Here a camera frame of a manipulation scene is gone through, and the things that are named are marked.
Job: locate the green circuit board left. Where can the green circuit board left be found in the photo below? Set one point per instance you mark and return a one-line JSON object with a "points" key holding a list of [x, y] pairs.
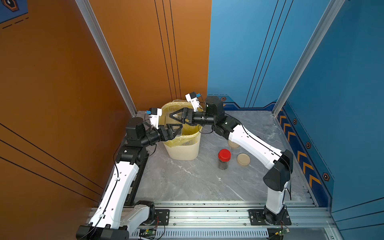
{"points": [[147, 234]]}

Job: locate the glass jar with tea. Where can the glass jar with tea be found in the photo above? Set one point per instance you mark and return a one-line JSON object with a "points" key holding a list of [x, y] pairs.
{"points": [[273, 133]]}

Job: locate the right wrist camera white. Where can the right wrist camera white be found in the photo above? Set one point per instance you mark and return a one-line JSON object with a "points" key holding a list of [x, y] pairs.
{"points": [[193, 98]]}

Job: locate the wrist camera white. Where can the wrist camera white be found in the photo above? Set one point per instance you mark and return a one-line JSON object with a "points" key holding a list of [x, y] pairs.
{"points": [[193, 98], [154, 116]]}

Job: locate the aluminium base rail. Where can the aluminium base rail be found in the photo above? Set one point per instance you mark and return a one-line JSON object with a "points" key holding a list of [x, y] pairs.
{"points": [[225, 220]]}

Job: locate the aluminium corner post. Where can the aluminium corner post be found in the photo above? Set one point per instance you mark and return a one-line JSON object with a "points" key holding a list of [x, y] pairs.
{"points": [[102, 44], [319, 33]]}

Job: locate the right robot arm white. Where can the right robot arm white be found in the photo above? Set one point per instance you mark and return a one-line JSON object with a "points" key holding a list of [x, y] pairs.
{"points": [[278, 163]]}

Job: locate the black white checkerboard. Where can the black white checkerboard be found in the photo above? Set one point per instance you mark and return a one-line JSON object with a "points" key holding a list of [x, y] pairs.
{"points": [[130, 199]]}

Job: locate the cream waste basket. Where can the cream waste basket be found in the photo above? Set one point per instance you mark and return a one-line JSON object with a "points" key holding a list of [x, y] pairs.
{"points": [[184, 153]]}

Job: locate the beige jar lid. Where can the beige jar lid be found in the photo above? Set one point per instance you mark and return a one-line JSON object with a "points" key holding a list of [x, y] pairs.
{"points": [[243, 159], [233, 145]]}

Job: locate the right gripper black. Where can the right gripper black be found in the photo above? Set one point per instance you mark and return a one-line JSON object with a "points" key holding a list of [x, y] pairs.
{"points": [[188, 115]]}

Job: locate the glass jar red lid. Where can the glass jar red lid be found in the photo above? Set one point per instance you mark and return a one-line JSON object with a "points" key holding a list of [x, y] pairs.
{"points": [[224, 157]]}

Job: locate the aluminium corner post left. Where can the aluminium corner post left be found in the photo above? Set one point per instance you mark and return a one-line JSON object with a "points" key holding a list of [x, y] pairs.
{"points": [[102, 44]]}

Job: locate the green circuit board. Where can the green circuit board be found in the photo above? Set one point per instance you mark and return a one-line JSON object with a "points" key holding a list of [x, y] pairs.
{"points": [[147, 234], [282, 232]]}

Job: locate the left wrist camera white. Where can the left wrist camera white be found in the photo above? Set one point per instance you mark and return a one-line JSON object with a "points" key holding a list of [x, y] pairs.
{"points": [[154, 116]]}

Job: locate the aluminium corner post right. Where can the aluminium corner post right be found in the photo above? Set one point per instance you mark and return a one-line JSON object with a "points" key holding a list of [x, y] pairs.
{"points": [[319, 33]]}

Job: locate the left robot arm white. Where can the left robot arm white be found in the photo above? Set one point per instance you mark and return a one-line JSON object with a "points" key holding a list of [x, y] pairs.
{"points": [[131, 159]]}

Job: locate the green circuit board right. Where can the green circuit board right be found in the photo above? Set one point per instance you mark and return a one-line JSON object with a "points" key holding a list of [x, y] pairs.
{"points": [[282, 232]]}

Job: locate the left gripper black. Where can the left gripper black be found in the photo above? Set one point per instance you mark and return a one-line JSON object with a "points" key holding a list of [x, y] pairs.
{"points": [[169, 135]]}

